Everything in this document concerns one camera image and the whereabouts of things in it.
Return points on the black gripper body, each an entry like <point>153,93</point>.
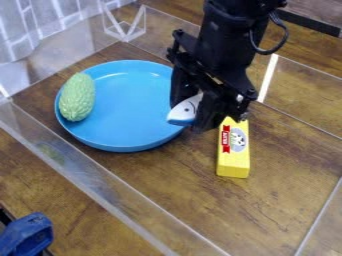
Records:
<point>210,86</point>

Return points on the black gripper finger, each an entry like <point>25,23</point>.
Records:
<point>212,107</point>
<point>183,84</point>

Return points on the white wooden toy fish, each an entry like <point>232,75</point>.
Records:
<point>181,114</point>

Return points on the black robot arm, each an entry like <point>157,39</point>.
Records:
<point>211,60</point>

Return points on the yellow toy butter block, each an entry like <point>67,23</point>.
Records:
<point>232,161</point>

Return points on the black baseboard strip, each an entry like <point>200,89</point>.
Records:
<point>310,23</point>

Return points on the green bumpy toy gourd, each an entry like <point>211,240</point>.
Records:
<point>77,97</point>

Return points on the grey checkered curtain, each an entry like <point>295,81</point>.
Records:
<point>31,20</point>

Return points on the blue plastic clamp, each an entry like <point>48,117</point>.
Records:
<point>27,236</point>

